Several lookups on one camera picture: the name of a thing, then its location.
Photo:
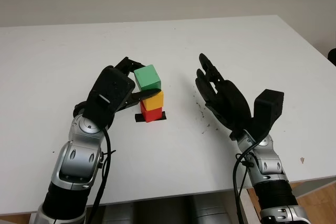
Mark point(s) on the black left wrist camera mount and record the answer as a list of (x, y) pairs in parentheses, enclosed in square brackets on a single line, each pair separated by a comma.
[(110, 90)]

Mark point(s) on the white table leg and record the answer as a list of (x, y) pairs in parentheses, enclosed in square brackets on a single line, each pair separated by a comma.
[(249, 203)]

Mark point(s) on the red wooden block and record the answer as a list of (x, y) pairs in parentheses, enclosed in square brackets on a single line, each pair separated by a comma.
[(152, 115)]

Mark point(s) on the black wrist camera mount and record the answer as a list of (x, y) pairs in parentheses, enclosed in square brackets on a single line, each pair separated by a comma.
[(267, 108), (110, 90)]

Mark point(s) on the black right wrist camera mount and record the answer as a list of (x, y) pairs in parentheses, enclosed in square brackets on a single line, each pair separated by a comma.
[(267, 108)]

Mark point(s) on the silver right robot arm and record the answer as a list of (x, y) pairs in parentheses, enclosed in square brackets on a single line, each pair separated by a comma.
[(270, 166)]

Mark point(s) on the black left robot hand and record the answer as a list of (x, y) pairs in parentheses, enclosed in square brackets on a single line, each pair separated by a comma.
[(128, 66)]

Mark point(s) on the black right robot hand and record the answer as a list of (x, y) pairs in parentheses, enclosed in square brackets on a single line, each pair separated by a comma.
[(228, 100)]

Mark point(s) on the black chair part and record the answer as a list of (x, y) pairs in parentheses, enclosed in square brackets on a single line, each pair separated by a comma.
[(333, 57)]

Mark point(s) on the yellow wooden block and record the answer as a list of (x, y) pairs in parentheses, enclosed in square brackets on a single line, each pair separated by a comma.
[(155, 100)]

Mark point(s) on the green wooden block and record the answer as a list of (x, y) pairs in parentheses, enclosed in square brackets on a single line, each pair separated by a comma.
[(147, 77)]

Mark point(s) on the grey right robot thigh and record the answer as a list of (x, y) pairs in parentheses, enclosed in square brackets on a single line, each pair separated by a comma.
[(210, 212)]

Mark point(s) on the black tape strip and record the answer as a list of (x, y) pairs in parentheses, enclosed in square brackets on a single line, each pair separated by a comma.
[(138, 118)]

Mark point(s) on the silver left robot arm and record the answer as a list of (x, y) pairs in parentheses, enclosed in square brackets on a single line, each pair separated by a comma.
[(78, 155)]

